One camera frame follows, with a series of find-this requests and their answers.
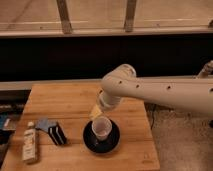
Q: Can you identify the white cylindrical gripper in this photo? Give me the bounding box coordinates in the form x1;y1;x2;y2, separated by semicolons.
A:
89;91;121;120

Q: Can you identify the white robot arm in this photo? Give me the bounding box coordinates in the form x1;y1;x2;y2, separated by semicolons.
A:
90;60;213;120

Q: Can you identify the clear plastic cup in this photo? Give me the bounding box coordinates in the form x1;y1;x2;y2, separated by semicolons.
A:
92;116;112;141

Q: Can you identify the black round plate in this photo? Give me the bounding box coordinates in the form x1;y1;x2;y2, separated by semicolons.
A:
83;121;120;154

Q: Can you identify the blue cloth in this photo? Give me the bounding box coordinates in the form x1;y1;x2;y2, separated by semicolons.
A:
35;118;57;132

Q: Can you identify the white glue bottle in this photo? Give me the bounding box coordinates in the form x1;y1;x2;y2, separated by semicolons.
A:
22;121;38;164

